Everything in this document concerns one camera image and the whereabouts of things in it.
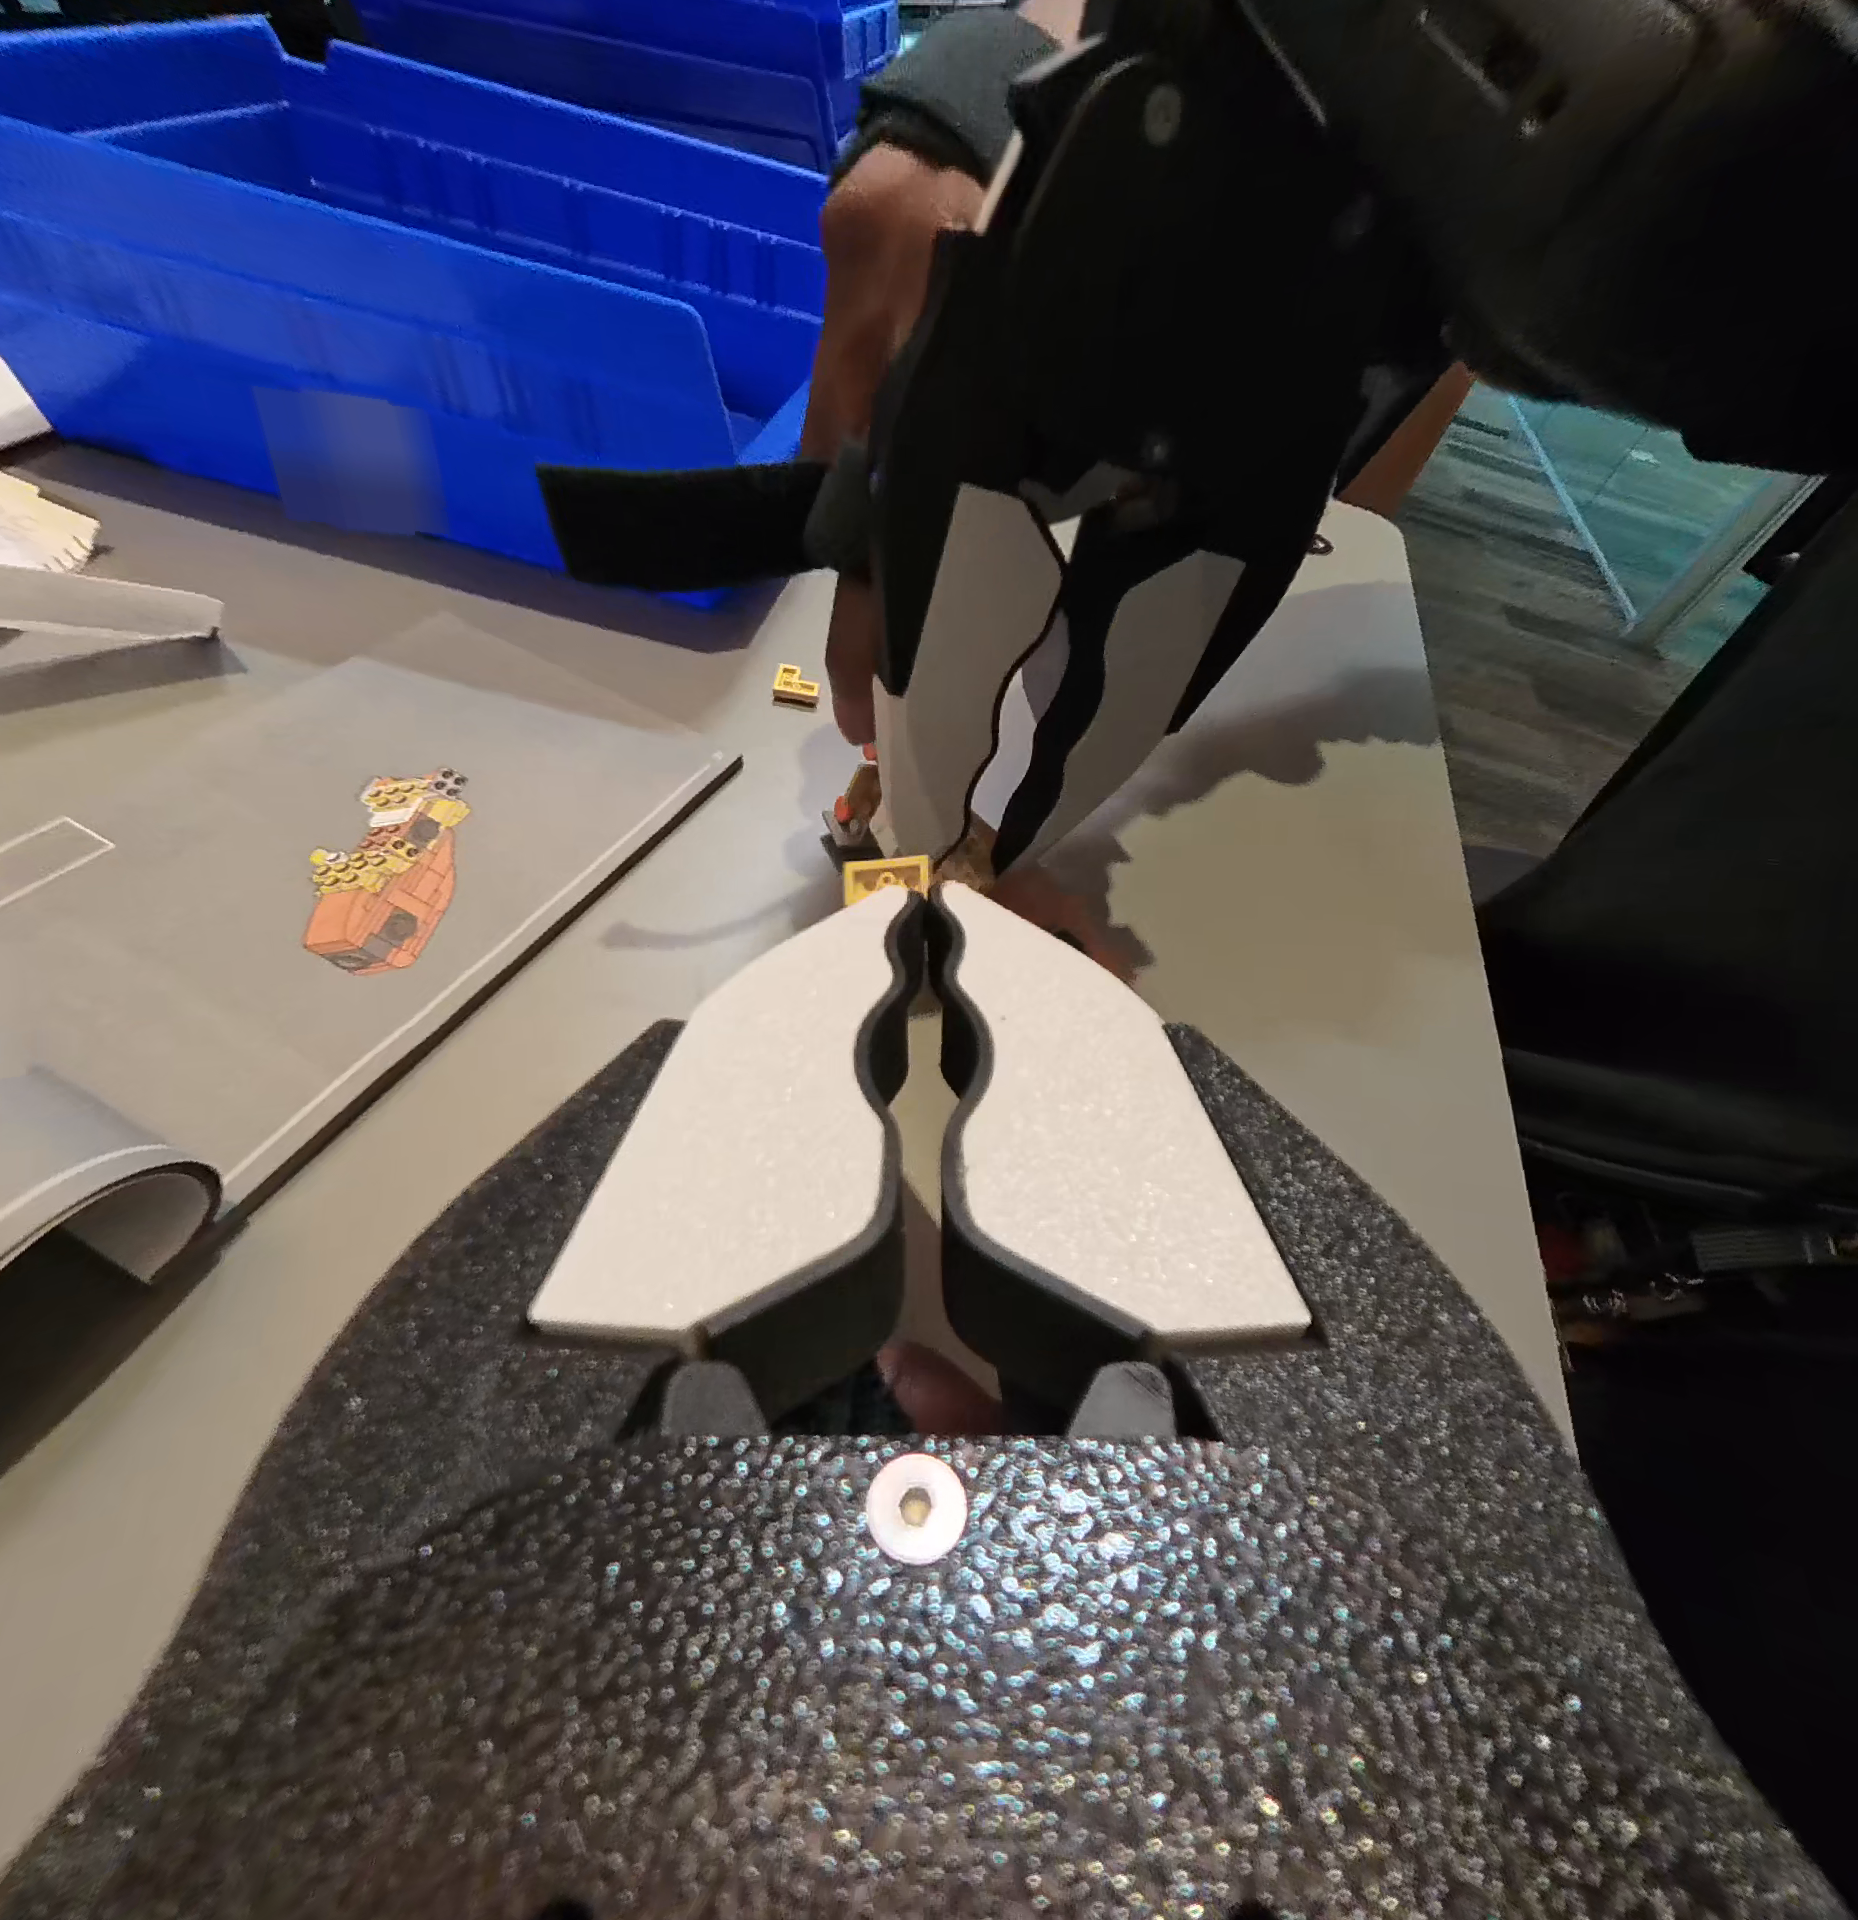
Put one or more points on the blue plastic bin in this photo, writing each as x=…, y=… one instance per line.
x=495, y=166
x=345, y=375

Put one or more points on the stack of blue bins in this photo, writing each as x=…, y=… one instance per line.
x=645, y=47

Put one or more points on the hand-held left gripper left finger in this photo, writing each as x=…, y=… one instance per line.
x=734, y=1155

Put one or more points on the tan corner plate brick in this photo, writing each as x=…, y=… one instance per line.
x=795, y=680

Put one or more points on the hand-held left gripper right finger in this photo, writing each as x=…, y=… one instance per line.
x=1125, y=1155

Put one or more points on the grey instruction booklet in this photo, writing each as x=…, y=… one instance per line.
x=345, y=780

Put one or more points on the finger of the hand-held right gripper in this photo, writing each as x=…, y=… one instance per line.
x=1156, y=660
x=959, y=643

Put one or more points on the tan square tile brick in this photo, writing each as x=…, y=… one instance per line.
x=885, y=875

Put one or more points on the white paper bag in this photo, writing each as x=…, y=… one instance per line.
x=15, y=525
x=59, y=597

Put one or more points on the brown tan brick model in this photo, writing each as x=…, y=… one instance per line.
x=1050, y=885

